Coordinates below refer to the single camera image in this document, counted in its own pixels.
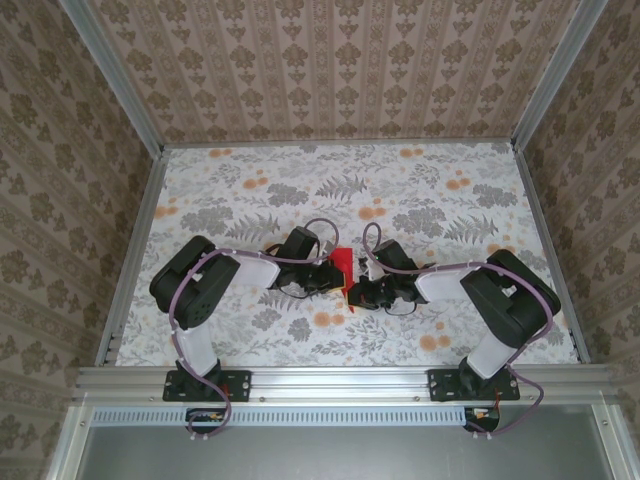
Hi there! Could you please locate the aluminium upright post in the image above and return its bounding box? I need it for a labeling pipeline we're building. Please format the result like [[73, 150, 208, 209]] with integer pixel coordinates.
[[509, 0, 614, 151], [62, 0, 166, 154]]

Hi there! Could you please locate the slotted pale cable duct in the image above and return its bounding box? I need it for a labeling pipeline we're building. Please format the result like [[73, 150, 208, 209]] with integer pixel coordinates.
[[92, 405, 504, 426]]

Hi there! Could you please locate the thin aluminium rail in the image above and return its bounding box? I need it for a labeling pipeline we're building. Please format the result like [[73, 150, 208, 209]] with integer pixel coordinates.
[[162, 141, 519, 150]]

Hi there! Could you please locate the red paper sheet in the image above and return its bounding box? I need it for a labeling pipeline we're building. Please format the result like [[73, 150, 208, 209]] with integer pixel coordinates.
[[328, 245, 359, 315]]

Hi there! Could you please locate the wide aluminium cross rail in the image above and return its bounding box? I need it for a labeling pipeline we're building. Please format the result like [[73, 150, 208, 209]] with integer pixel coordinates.
[[72, 364, 619, 404]]

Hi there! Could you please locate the grey metal sheet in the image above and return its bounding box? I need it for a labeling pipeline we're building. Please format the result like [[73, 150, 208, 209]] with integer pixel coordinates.
[[74, 405, 621, 480]]

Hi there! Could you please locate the floral patterned table cover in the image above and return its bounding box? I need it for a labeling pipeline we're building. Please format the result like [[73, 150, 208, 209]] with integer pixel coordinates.
[[117, 143, 579, 367]]

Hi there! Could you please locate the aluminium side rail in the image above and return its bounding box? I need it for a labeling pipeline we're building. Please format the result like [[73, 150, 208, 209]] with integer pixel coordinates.
[[94, 147, 169, 369], [513, 144, 591, 365]]

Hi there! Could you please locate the aluminium lower frame rail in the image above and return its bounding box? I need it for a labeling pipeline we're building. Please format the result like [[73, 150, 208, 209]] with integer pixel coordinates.
[[47, 404, 94, 480], [592, 404, 640, 480]]

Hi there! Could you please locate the small black electronics board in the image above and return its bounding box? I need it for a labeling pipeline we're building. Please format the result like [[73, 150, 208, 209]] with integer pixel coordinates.
[[464, 407, 501, 432], [187, 408, 226, 434]]

